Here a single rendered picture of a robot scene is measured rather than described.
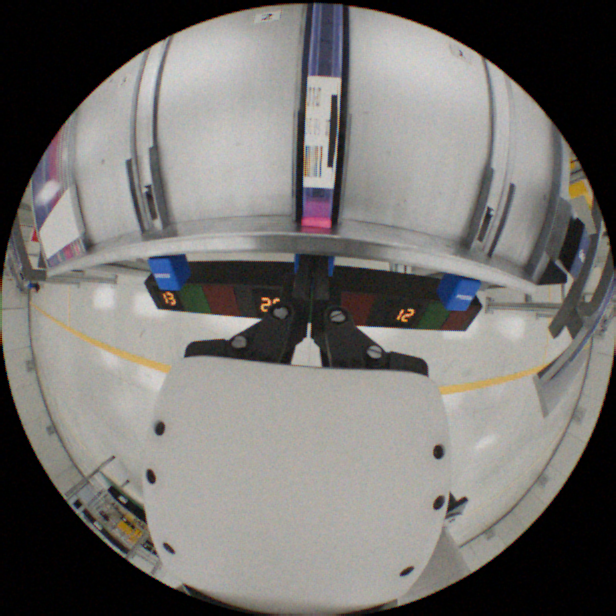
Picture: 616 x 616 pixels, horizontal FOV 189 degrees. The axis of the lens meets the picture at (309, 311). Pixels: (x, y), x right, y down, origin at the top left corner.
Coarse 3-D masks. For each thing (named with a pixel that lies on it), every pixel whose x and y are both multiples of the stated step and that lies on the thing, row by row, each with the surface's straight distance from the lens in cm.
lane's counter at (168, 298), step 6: (156, 288) 22; (156, 294) 23; (162, 294) 22; (168, 294) 22; (174, 294) 21; (162, 300) 23; (168, 300) 23; (174, 300) 22; (162, 306) 24; (168, 306) 23; (174, 306) 23; (180, 306) 22
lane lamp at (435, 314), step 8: (432, 304) 19; (440, 304) 19; (424, 312) 19; (432, 312) 20; (440, 312) 20; (448, 312) 21; (424, 320) 20; (432, 320) 21; (440, 320) 21; (416, 328) 21; (424, 328) 21; (432, 328) 22
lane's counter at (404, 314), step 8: (392, 304) 18; (400, 304) 18; (408, 304) 18; (416, 304) 18; (392, 312) 18; (400, 312) 18; (408, 312) 19; (416, 312) 19; (384, 320) 19; (392, 320) 19; (400, 320) 19; (408, 320) 20
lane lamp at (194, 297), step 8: (184, 288) 20; (192, 288) 19; (200, 288) 19; (184, 296) 21; (192, 296) 20; (200, 296) 20; (192, 304) 21; (200, 304) 20; (208, 304) 20; (192, 312) 22; (200, 312) 21; (208, 312) 21
